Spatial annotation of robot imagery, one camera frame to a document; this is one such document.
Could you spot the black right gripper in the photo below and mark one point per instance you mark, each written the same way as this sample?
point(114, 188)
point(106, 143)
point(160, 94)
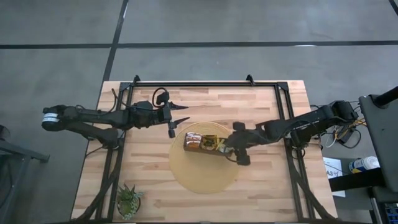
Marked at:
point(241, 140)

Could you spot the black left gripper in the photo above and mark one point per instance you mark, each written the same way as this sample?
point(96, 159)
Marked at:
point(163, 115)

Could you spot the orange white tea bag packet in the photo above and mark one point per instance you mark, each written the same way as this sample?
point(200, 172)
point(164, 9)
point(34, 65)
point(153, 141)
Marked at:
point(192, 140)

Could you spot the yellow mango tea bag packet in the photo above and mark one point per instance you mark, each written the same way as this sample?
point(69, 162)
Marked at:
point(209, 142)

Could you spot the wooden three-compartment tea box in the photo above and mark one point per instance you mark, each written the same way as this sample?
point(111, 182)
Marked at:
point(199, 150)

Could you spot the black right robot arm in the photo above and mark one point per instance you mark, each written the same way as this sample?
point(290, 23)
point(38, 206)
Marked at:
point(304, 124)

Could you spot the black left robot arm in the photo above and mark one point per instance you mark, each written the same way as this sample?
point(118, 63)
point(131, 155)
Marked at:
point(93, 116)

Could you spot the round woven straw placemat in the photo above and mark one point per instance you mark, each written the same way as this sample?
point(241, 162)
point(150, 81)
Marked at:
point(202, 174)

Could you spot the white paper sheet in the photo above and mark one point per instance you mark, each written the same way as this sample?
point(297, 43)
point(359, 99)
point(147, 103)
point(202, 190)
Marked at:
point(332, 163)

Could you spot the small potted succulent plant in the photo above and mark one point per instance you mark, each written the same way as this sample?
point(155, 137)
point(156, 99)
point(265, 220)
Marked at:
point(127, 202)

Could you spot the black power adapter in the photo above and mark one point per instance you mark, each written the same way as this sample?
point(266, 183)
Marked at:
point(345, 133)

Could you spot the black shelf board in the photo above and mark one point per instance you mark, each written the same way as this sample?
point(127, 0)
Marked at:
point(354, 182)

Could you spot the white bottle blue label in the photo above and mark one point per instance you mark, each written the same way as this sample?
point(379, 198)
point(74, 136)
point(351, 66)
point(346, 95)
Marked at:
point(365, 164)

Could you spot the grey equipment cart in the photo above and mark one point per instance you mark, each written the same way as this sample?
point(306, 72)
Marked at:
point(382, 140)

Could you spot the black metal stand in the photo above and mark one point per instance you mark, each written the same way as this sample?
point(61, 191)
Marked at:
point(31, 156)

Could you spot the dark electronic device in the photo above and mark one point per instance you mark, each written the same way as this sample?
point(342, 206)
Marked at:
point(391, 211)

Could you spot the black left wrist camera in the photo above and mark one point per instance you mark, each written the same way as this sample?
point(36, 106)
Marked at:
point(143, 107)

